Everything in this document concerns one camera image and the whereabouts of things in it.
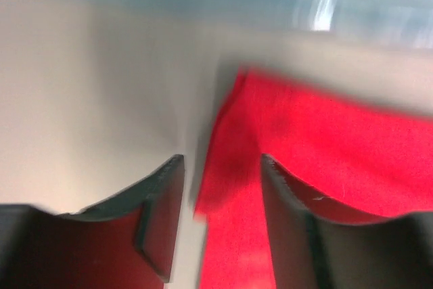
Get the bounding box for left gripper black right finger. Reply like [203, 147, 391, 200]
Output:
[261, 155, 432, 288]

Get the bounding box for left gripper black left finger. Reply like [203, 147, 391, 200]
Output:
[1, 154, 185, 288]

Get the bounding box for red t-shirt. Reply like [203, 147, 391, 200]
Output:
[195, 68, 432, 288]

